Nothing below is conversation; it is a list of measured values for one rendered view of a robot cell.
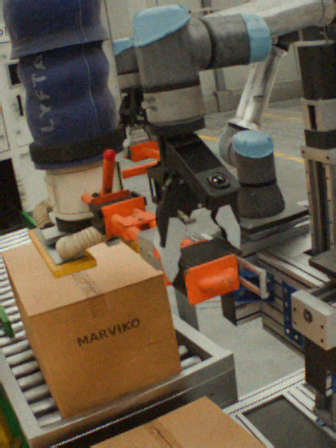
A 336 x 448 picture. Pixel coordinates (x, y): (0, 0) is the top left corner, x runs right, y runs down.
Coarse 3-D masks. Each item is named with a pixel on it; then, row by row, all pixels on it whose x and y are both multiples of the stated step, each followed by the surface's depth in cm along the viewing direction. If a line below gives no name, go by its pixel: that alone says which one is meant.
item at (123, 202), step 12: (120, 192) 106; (132, 192) 106; (96, 204) 105; (108, 204) 103; (120, 204) 98; (132, 204) 99; (144, 204) 101; (96, 216) 103; (108, 216) 98; (96, 228) 102; (108, 228) 99
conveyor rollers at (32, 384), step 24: (0, 240) 333; (24, 240) 329; (0, 264) 290; (0, 288) 256; (0, 336) 212; (24, 336) 208; (24, 360) 191; (192, 360) 173; (24, 384) 174; (48, 408) 160
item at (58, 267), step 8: (48, 224) 131; (56, 224) 138; (32, 232) 136; (32, 240) 132; (40, 240) 128; (56, 240) 118; (40, 248) 124; (48, 248) 121; (56, 248) 120; (48, 256) 118; (56, 256) 115; (80, 256) 113; (88, 256) 114; (48, 264) 114; (56, 264) 112; (64, 264) 112; (72, 264) 111; (80, 264) 111; (88, 264) 112; (96, 264) 113; (56, 272) 109; (64, 272) 110; (72, 272) 111
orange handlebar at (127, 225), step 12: (156, 156) 147; (132, 168) 133; (144, 168) 134; (120, 216) 97; (132, 216) 94; (144, 216) 93; (120, 228) 93; (132, 228) 89; (144, 228) 95; (132, 240) 91; (156, 252) 79; (204, 276) 67; (216, 276) 67; (228, 276) 67; (204, 288) 67; (216, 288) 67
